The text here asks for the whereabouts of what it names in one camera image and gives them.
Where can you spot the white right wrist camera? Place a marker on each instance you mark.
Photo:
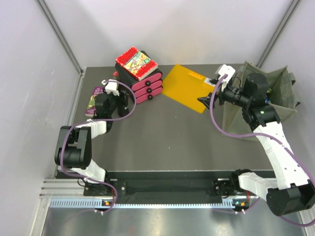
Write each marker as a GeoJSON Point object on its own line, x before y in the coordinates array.
{"type": "Point", "coordinates": [225, 71]}

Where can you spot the green canvas bag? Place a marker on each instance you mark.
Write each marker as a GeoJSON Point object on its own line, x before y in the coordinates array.
{"type": "Point", "coordinates": [282, 98]}

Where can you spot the aluminium frame post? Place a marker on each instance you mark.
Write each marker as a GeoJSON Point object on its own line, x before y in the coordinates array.
{"type": "Point", "coordinates": [59, 34]}
{"type": "Point", "coordinates": [292, 7]}

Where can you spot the aluminium frame post left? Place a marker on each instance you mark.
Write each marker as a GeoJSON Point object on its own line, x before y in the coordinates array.
{"type": "Point", "coordinates": [59, 34]}

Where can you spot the purple treehouse book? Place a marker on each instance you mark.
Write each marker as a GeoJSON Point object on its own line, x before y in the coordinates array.
{"type": "Point", "coordinates": [91, 105]}

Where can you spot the red treehouse book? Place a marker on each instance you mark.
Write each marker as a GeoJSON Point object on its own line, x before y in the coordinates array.
{"type": "Point", "coordinates": [136, 63]}

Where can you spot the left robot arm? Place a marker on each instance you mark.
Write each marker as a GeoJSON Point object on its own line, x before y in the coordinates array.
{"type": "Point", "coordinates": [75, 151]}

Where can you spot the black pink drawer unit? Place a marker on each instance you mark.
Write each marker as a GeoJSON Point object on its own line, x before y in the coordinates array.
{"type": "Point", "coordinates": [145, 89]}

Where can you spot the aluminium front rail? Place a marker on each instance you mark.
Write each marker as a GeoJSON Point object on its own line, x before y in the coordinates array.
{"type": "Point", "coordinates": [61, 188]}

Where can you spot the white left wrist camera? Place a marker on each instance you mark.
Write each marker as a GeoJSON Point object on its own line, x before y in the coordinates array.
{"type": "Point", "coordinates": [111, 87]}

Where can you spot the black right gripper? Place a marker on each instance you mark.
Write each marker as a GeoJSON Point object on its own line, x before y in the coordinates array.
{"type": "Point", "coordinates": [206, 100]}

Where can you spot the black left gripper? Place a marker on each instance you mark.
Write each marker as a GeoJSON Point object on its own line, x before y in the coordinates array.
{"type": "Point", "coordinates": [122, 102]}

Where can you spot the yellow plastic folder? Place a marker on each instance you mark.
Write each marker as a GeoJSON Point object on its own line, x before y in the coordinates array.
{"type": "Point", "coordinates": [186, 86]}

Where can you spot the aluminium frame post right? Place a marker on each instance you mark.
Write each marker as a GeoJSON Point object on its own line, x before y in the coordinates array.
{"type": "Point", "coordinates": [292, 7]}

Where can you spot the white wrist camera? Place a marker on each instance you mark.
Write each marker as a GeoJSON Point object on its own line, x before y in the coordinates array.
{"type": "Point", "coordinates": [111, 87]}
{"type": "Point", "coordinates": [225, 71]}

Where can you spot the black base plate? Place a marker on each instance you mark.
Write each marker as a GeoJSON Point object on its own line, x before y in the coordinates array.
{"type": "Point", "coordinates": [173, 187]}

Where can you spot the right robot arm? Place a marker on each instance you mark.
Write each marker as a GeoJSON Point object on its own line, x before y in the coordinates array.
{"type": "Point", "coordinates": [293, 189]}

